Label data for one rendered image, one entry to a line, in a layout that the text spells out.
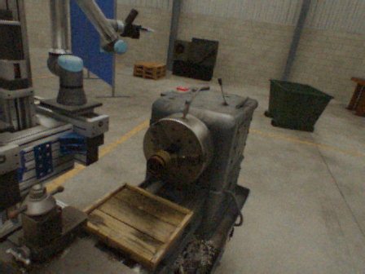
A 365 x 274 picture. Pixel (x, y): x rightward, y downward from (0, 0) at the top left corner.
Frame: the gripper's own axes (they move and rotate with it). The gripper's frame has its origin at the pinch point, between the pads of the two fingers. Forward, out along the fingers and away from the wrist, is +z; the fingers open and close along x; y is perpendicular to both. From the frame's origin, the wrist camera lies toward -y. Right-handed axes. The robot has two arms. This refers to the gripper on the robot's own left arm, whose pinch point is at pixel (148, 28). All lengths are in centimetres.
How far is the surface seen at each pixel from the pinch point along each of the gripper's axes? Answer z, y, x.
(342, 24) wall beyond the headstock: 969, -81, -183
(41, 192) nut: -93, 29, 92
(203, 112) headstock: -18, 24, 77
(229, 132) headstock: -15, 27, 92
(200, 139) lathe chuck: -32, 28, 90
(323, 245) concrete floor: 117, 139, 146
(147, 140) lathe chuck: -41, 39, 68
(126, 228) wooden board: -65, 57, 94
